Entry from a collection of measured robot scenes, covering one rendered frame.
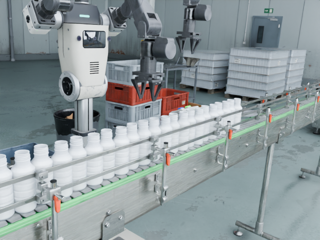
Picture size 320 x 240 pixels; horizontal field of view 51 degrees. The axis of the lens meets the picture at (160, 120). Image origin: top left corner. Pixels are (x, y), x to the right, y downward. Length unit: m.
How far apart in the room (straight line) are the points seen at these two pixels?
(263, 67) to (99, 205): 6.87
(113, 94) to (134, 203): 2.69
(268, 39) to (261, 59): 4.25
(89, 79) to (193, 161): 0.68
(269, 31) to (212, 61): 3.96
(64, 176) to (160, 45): 0.51
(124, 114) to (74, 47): 2.16
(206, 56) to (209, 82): 0.64
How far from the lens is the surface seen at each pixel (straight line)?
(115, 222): 1.19
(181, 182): 1.44
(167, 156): 1.19
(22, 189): 0.96
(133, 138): 1.18
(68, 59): 1.75
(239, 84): 8.00
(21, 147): 1.66
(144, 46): 1.16
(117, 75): 3.76
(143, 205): 1.28
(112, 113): 3.89
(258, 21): 12.15
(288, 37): 11.79
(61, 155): 1.00
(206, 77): 8.55
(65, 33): 1.75
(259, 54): 7.79
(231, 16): 12.69
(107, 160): 1.12
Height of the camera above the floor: 1.49
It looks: 15 degrees down
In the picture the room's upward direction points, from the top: 3 degrees clockwise
